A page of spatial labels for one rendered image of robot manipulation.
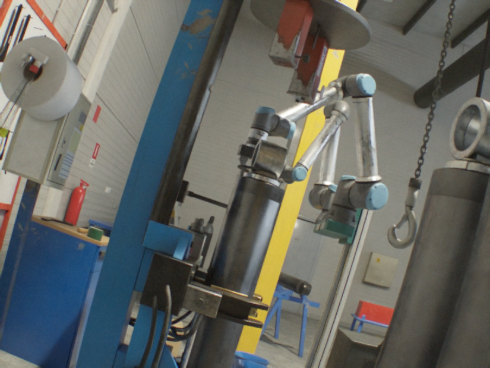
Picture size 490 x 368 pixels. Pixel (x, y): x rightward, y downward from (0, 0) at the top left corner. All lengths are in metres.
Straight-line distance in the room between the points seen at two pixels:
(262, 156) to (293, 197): 2.62
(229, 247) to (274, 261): 2.63
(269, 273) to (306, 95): 2.57
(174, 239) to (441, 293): 1.34
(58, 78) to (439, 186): 1.32
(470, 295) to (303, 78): 1.97
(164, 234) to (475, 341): 1.60
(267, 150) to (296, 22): 0.55
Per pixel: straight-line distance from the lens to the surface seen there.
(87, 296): 3.70
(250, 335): 5.06
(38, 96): 2.01
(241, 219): 2.38
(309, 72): 2.73
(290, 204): 5.02
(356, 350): 3.39
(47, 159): 2.23
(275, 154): 2.44
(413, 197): 1.71
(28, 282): 3.78
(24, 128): 2.28
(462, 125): 1.34
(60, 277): 3.70
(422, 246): 1.20
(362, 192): 3.18
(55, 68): 2.02
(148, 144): 2.45
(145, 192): 2.43
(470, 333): 0.89
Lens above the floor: 1.20
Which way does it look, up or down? 7 degrees up
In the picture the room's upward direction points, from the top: 17 degrees clockwise
